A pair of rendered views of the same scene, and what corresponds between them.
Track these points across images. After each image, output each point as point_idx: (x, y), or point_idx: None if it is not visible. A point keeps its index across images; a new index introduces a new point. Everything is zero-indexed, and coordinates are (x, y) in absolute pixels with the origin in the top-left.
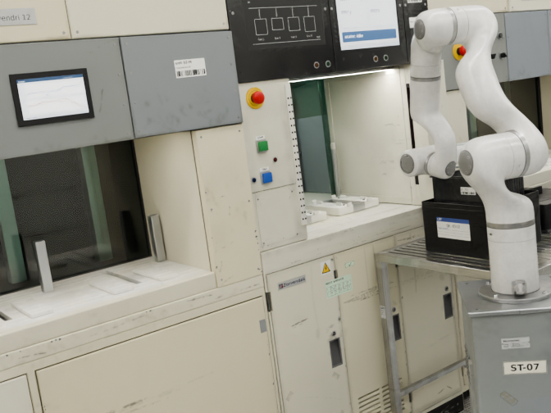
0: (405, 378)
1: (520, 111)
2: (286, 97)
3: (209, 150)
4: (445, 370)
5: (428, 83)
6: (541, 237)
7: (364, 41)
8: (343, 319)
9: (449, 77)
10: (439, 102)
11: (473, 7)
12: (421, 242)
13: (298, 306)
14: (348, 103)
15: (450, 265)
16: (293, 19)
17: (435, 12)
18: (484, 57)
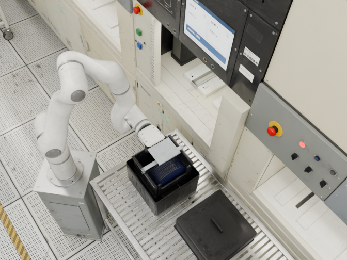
0: None
1: (45, 132)
2: (151, 23)
3: (120, 11)
4: (194, 200)
5: None
6: (165, 218)
7: (200, 43)
8: (163, 127)
9: (258, 130)
10: (229, 127)
11: (64, 78)
12: (190, 154)
13: (147, 100)
14: None
15: (128, 157)
16: None
17: (58, 58)
18: (52, 99)
